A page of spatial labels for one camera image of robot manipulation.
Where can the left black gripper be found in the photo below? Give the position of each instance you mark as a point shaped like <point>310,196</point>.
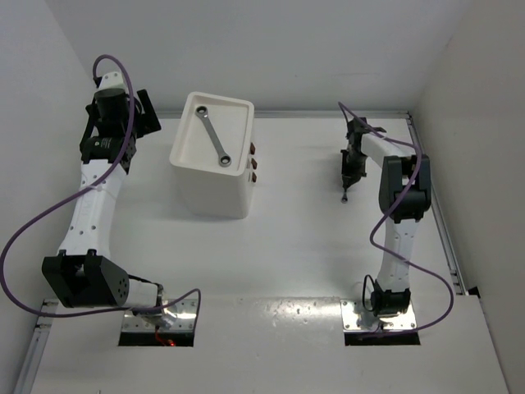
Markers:
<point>146,122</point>

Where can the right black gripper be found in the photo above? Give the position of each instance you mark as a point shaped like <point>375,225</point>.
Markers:
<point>351,177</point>

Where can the silver combination wrench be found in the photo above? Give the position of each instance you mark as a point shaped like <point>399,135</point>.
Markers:
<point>344,197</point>

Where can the white drawer cabinet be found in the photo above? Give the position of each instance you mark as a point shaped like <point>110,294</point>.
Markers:
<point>206,188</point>

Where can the silver ratchet wrench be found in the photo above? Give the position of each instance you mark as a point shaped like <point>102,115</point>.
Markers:
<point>224,158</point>

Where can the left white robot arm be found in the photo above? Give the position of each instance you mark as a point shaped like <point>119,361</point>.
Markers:
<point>82,274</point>

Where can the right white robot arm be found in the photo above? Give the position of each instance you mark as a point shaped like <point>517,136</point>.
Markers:
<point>404,197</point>

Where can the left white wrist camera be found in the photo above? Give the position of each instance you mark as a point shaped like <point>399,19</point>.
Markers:
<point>110,82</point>

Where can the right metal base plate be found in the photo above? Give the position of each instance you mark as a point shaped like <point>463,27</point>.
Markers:
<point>357,320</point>

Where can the metal base plate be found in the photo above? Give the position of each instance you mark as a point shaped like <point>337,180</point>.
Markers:
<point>357,320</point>
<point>176,319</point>

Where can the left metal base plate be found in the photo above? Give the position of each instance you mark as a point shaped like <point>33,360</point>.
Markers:
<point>176,319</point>

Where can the aluminium rail left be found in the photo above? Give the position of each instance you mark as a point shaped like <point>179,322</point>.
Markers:
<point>33,356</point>

